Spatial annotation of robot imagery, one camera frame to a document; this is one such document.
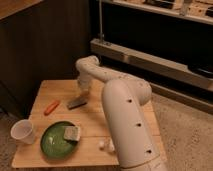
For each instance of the grey-green sponge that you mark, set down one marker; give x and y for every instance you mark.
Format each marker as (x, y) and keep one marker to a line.
(72, 133)

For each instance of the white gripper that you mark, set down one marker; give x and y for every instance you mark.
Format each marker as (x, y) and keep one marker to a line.
(84, 84)

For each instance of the white paper cup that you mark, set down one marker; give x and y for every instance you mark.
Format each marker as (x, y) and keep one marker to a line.
(23, 131)

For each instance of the green plate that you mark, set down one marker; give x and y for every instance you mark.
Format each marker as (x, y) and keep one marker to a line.
(52, 143)

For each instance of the orange carrot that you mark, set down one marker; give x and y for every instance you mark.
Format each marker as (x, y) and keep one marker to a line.
(51, 107)

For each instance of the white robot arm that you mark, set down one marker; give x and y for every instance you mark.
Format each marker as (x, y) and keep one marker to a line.
(122, 97)

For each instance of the grey metal shelf frame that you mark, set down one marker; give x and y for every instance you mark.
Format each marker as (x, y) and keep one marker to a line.
(169, 42)

